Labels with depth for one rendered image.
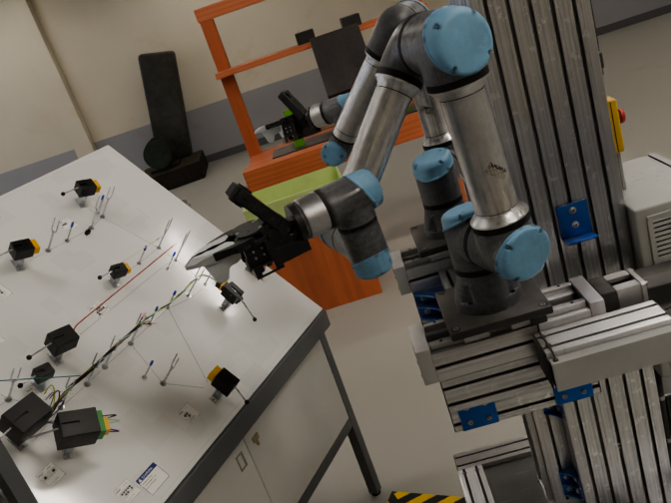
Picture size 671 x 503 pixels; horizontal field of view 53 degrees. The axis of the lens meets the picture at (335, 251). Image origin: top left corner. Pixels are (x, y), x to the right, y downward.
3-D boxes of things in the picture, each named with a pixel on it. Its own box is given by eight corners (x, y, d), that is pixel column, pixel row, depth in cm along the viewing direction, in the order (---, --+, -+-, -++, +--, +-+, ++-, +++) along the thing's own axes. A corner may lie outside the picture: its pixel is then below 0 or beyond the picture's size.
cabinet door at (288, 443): (350, 417, 260) (319, 331, 247) (285, 527, 217) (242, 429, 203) (344, 417, 262) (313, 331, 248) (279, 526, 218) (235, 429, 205)
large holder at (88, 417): (8, 448, 162) (18, 417, 153) (82, 435, 172) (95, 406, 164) (12, 474, 158) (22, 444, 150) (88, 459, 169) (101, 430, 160)
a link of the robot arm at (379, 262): (377, 253, 133) (358, 205, 129) (402, 267, 123) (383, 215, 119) (342, 271, 131) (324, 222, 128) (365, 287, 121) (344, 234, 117)
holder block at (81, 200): (54, 202, 222) (59, 183, 216) (85, 197, 230) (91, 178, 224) (60, 212, 220) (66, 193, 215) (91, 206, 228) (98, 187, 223)
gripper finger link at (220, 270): (200, 297, 112) (250, 272, 114) (185, 267, 109) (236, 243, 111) (197, 291, 114) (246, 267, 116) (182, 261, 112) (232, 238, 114)
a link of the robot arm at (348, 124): (415, 24, 171) (342, 177, 199) (426, 17, 180) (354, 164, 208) (376, 2, 173) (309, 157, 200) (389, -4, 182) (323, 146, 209)
